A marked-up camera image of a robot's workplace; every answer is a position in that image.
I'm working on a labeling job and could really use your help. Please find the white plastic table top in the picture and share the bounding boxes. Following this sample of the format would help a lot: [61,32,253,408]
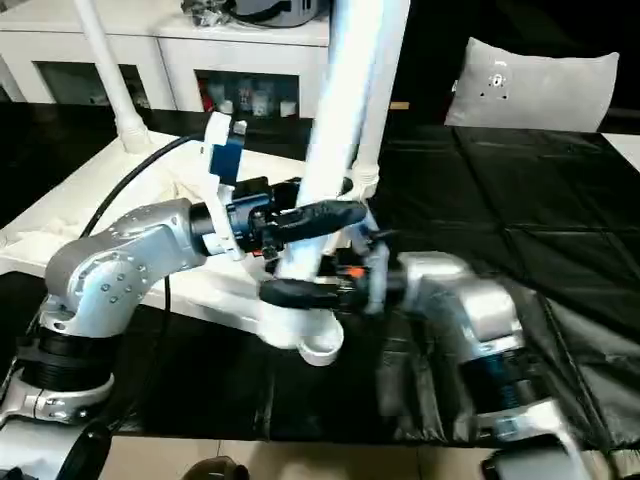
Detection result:
[0,130,381,369]

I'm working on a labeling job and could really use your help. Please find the white plastic table leg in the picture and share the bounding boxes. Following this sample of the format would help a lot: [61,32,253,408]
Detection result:
[272,0,389,281]
[349,0,412,199]
[74,0,151,154]

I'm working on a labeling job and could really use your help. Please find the grey helmet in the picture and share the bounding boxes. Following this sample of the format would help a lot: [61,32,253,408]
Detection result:
[232,0,331,29]

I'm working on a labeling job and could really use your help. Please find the black work mat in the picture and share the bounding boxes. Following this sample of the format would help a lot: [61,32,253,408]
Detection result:
[0,102,640,446]

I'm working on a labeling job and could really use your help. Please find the dark round robot body part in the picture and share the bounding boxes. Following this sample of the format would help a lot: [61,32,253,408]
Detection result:
[187,457,251,480]

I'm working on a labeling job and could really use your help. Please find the white sideboard with glass doors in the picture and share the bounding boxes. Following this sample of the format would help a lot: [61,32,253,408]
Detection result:
[0,0,334,119]

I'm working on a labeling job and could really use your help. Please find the black speaker with gold label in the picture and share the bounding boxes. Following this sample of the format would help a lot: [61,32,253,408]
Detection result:
[399,0,476,126]

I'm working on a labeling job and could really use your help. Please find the grey cushion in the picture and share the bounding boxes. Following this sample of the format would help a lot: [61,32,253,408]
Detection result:
[443,37,620,134]

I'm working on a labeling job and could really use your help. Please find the white flat panel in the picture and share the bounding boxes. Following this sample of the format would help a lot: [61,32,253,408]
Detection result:
[599,132,640,174]

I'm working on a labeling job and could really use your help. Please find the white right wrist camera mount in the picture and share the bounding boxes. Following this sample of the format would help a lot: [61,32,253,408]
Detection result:
[357,238,394,319]

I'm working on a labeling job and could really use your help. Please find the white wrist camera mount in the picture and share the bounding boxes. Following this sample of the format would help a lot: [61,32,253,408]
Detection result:
[198,112,249,264]
[357,238,394,319]

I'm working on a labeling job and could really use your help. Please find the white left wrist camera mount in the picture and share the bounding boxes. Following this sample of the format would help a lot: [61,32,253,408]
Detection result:
[198,112,249,264]

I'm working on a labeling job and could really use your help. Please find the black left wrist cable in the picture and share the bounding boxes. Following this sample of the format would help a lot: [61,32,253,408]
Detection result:
[79,134,204,321]

